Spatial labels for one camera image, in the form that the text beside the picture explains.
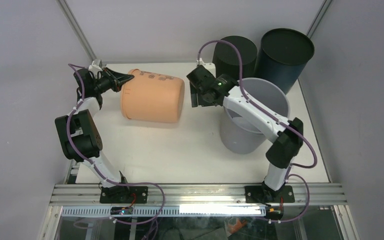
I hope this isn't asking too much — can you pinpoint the aluminium frame rail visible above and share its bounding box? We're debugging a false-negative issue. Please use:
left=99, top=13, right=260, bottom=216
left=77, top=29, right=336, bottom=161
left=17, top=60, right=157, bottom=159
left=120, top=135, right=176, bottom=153
left=49, top=183, right=348, bottom=206

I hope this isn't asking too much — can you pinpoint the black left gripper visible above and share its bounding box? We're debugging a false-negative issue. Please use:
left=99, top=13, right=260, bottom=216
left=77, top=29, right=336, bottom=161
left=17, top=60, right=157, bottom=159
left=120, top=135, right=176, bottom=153
left=91, top=68, right=134, bottom=95

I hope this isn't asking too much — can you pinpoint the grey plastic bin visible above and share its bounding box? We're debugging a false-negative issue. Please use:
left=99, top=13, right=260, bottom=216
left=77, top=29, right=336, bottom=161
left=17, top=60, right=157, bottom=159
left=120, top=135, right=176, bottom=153
left=219, top=77, right=290, bottom=154

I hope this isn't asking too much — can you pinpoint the dark blue large bin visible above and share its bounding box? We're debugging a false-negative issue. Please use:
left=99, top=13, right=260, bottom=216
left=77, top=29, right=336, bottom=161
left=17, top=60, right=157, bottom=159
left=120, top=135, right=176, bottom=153
left=253, top=28, right=315, bottom=94

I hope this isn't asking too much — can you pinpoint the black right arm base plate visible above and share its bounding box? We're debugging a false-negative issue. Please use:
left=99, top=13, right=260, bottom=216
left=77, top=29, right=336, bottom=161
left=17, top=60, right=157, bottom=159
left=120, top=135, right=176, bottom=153
left=244, top=185, right=295, bottom=205

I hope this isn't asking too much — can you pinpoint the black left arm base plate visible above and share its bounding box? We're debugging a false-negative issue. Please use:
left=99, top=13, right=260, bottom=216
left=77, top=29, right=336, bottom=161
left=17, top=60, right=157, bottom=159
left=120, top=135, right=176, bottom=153
left=99, top=186, right=149, bottom=204

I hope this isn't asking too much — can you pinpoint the white slotted cable duct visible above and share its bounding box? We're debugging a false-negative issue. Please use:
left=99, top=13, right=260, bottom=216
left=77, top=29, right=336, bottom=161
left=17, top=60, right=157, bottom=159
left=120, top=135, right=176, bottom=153
left=61, top=204, right=266, bottom=218

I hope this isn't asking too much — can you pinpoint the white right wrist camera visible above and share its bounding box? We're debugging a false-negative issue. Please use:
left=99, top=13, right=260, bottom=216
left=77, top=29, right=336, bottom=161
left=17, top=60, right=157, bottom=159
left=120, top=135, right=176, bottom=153
left=196, top=58, right=216, bottom=72

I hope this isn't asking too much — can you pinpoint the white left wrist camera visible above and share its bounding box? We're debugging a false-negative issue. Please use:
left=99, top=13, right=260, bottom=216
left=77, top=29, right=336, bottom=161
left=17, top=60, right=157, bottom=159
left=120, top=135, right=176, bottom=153
left=88, top=59, right=103, bottom=73

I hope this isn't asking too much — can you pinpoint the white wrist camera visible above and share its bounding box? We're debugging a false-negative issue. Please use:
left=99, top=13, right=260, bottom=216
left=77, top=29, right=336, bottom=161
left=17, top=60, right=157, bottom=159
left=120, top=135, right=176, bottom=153
left=88, top=59, right=103, bottom=73
left=196, top=58, right=216, bottom=72

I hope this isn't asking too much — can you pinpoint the black ribbed plastic bin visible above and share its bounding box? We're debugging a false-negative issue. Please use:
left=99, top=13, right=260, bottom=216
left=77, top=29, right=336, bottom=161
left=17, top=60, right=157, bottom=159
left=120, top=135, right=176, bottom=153
left=212, top=35, right=258, bottom=80

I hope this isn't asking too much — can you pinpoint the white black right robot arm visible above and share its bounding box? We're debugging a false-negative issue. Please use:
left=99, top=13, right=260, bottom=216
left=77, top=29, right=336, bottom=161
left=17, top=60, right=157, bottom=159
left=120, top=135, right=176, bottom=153
left=186, top=65, right=304, bottom=203

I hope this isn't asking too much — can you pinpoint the orange plastic bin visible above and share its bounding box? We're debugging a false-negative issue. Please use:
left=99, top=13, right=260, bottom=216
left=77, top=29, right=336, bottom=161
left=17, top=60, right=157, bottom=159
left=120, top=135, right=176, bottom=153
left=120, top=69, right=185, bottom=123

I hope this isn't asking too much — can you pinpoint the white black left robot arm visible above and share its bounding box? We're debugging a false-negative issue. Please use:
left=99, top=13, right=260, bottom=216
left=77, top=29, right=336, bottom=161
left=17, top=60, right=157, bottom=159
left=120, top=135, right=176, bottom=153
left=54, top=64, right=134, bottom=203

